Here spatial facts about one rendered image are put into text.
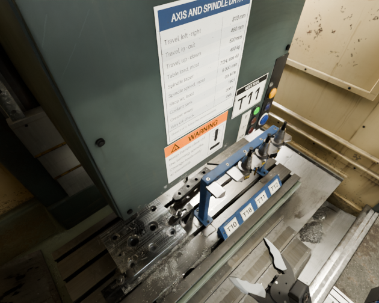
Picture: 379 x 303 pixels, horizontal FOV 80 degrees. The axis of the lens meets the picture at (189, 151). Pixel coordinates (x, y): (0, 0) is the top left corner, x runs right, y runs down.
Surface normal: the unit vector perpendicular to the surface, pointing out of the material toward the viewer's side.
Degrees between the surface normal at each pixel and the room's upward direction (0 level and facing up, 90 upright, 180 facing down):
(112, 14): 90
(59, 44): 90
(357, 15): 90
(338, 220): 17
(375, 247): 0
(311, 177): 24
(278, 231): 8
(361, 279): 0
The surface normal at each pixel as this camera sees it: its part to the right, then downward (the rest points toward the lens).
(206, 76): 0.65, 0.57
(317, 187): -0.30, -0.40
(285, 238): 0.11, -0.72
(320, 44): -0.76, 0.49
